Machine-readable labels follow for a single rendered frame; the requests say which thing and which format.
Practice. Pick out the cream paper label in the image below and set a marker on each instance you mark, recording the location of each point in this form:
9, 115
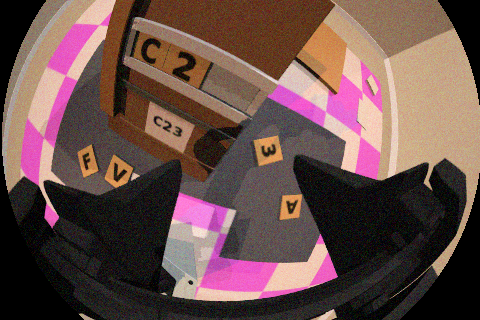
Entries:
169, 128

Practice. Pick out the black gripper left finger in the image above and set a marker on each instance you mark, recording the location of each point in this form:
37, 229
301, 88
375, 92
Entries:
132, 221

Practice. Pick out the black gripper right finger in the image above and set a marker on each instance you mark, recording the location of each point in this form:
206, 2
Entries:
350, 209

